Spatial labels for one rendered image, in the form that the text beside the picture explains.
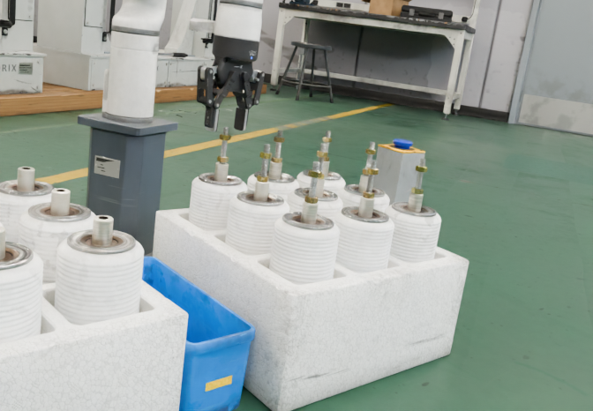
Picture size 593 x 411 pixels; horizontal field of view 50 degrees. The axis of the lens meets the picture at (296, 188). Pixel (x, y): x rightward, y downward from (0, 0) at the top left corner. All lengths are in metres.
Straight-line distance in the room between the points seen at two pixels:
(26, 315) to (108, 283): 0.09
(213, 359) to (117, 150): 0.57
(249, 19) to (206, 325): 0.48
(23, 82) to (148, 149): 1.96
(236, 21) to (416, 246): 0.46
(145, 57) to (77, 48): 2.33
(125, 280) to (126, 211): 0.58
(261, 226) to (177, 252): 0.18
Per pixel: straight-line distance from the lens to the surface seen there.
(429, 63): 6.10
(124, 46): 1.29
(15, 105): 3.09
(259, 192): 1.00
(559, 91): 6.01
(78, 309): 0.75
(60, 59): 3.68
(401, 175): 1.29
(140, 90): 1.29
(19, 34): 3.27
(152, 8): 1.33
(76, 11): 3.61
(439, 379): 1.10
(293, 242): 0.89
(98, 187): 1.33
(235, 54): 1.04
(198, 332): 1.00
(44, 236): 0.83
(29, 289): 0.70
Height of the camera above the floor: 0.51
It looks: 14 degrees down
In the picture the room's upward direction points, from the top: 8 degrees clockwise
